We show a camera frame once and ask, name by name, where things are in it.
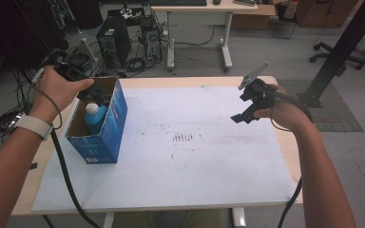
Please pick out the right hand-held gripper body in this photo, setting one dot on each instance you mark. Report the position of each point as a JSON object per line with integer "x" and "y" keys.
{"x": 258, "y": 90}

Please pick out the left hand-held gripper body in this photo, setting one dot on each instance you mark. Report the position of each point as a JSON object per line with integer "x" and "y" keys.
{"x": 76, "y": 68}

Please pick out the blue bottle with white cap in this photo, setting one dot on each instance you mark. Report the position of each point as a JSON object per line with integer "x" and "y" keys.
{"x": 95, "y": 120}

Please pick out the blue cardboard box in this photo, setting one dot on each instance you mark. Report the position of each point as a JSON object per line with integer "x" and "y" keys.
{"x": 107, "y": 139}

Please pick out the person's left hand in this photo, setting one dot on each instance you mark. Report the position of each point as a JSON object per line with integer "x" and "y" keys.
{"x": 55, "y": 91}

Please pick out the person's right hand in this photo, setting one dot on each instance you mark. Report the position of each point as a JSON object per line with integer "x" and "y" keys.
{"x": 283, "y": 114}

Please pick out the black computer tower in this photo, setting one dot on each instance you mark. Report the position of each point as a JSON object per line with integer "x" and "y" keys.
{"x": 114, "y": 41}

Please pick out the white sheet mat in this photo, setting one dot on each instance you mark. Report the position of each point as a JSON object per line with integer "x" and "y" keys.
{"x": 209, "y": 171}

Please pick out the open-sided computer tower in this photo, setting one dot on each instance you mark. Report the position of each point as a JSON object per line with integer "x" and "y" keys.
{"x": 151, "y": 41}

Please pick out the brown cardboard box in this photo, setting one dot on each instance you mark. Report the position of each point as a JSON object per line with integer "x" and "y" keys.
{"x": 253, "y": 17}

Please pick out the dark curtain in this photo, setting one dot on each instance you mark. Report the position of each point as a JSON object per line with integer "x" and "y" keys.
{"x": 12, "y": 31}

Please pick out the black office chair base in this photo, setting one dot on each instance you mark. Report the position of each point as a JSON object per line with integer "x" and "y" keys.
{"x": 332, "y": 57}

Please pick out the grey floor mat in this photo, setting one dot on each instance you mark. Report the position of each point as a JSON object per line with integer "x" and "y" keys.
{"x": 336, "y": 117}

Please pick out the black tape piece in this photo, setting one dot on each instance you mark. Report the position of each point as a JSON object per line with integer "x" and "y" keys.
{"x": 33, "y": 166}

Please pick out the black computer mouse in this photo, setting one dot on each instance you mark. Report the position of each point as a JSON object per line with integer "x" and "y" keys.
{"x": 217, "y": 2}

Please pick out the white-legged wooden desk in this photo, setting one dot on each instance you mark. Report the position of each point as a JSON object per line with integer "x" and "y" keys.
{"x": 202, "y": 9}

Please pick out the white table leg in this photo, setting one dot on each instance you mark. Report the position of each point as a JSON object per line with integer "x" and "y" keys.
{"x": 238, "y": 218}
{"x": 108, "y": 220}

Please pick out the brown wooden cabinet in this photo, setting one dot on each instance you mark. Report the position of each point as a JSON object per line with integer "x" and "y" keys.
{"x": 326, "y": 12}

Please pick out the person's khaki trousers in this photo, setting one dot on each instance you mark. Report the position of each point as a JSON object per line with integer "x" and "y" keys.
{"x": 202, "y": 220}

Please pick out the black keyboard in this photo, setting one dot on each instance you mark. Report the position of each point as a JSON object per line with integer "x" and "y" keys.
{"x": 177, "y": 2}

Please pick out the black metal post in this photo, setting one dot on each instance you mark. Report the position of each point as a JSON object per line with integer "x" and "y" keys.
{"x": 345, "y": 47}

